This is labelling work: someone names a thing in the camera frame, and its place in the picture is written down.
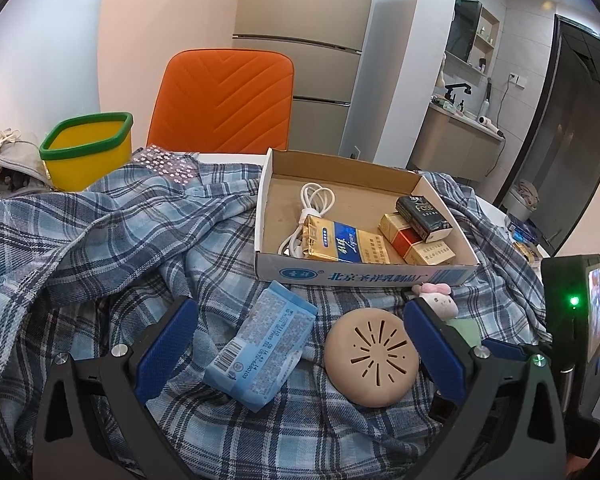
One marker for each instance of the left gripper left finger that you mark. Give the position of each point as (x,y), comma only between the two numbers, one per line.
(70,440)

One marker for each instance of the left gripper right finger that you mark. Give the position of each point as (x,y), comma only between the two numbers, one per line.
(501,419)

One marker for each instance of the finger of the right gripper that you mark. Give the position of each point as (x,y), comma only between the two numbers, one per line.
(512,352)

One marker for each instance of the white pink plush toy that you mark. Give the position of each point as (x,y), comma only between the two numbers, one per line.
(439,299)

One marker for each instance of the red gold cigarette pack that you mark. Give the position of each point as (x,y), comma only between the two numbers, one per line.
(409,246)

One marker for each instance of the beige round vented disc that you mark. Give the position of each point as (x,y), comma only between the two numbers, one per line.
(369,358)

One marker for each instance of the black Face tissue pack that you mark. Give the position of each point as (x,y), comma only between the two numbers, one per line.
(429,223)

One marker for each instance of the light blue wipes pack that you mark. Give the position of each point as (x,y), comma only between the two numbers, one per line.
(252,367)

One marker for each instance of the blue gold cigarette pack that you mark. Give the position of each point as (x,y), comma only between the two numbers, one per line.
(327,240)

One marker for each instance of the green paper card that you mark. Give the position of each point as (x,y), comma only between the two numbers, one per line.
(467,328)

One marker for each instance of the gold blue pack on table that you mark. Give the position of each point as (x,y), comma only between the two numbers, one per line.
(527,251)

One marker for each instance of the dark blue box on table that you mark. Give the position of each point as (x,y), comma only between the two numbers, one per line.
(522,233)

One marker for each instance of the white trash bin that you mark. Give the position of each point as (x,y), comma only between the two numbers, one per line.
(521,200)

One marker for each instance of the blue plaid shirt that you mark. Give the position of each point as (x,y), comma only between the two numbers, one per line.
(80,272)

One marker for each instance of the white hair dryer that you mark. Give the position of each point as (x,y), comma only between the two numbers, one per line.
(486,122)

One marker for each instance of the bathroom vanity cabinet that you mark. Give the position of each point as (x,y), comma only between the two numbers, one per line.
(455,145)

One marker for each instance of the open cardboard box tray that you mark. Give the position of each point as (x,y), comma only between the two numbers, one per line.
(364,192)

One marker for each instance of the black faucet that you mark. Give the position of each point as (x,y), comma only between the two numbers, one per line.
(451,88)

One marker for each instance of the bathroom mirror cabinet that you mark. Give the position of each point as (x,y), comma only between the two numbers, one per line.
(473,35)

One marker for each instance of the pill blister sheet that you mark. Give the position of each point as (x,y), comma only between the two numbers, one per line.
(181,168)

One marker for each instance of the yellow bin green rim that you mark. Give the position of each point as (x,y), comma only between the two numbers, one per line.
(81,150)

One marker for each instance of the beige cloth bag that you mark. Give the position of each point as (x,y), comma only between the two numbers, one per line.
(22,170)

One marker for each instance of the orange quilted chair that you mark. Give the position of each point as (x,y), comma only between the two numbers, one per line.
(227,101)

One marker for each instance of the beige three-door refrigerator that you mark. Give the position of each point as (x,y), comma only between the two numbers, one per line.
(324,40)

